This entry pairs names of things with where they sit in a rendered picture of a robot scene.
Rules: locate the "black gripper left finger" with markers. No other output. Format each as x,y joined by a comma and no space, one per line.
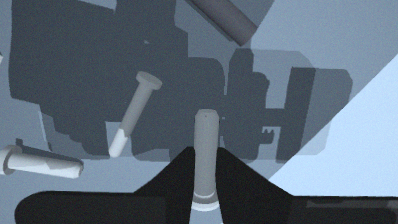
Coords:
77,207

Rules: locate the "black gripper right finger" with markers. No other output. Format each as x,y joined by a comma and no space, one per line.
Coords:
246,197

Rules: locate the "grey headed pin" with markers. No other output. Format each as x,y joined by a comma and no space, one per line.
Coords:
205,144
147,83

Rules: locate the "silver headed pin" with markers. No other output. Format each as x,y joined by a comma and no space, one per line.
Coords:
12,158

